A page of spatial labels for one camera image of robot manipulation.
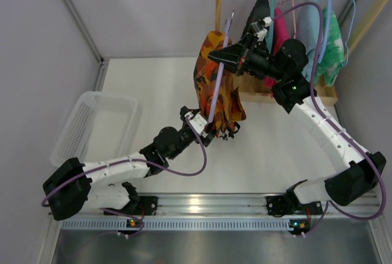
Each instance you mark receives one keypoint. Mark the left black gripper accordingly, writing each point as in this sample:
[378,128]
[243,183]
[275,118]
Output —
[207,138]

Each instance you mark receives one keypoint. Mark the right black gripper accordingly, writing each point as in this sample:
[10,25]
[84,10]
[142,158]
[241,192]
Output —
[242,60]

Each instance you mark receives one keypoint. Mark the black trousers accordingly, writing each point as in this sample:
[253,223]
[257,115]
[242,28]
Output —
[260,10]

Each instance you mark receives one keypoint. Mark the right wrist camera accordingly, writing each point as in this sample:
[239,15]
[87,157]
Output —
[259,28]

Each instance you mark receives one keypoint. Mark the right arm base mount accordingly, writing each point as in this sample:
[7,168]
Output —
[282,205]

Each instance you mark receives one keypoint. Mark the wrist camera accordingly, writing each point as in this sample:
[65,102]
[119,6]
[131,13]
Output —
[259,28]
[196,121]

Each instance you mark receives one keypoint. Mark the magenta trousers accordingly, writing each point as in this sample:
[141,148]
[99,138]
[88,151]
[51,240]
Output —
[280,35]

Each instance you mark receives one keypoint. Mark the green tie-dye garment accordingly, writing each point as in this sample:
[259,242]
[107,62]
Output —
[324,68]

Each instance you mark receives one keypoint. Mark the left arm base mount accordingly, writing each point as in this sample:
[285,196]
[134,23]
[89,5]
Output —
[147,205]

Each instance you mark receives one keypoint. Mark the teal plastic hanger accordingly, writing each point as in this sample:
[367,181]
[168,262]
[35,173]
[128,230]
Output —
[271,6]

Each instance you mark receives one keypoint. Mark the light blue wire hanger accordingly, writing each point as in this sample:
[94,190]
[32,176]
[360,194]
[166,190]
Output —
[352,6]

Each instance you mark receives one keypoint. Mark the white plastic basket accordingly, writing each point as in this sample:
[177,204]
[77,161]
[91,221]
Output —
[101,126]

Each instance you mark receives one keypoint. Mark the lilac plastic hanger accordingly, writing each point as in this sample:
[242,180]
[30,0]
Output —
[220,71]

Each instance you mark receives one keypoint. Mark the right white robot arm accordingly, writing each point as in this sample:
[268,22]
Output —
[354,166]

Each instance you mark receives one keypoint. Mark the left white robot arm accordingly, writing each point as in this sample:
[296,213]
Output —
[84,187]

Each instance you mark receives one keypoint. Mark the blue plastic hanger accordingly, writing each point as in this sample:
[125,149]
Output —
[326,30]

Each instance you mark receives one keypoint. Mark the orange camouflage trousers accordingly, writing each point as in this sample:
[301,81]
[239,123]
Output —
[229,111]

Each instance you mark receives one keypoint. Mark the grey slotted cable duct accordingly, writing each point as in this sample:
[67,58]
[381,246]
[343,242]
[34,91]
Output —
[184,224]

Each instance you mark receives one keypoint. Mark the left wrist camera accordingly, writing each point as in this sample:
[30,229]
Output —
[196,121]

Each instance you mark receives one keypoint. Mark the light blue trousers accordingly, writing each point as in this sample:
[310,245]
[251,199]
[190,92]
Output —
[307,31]

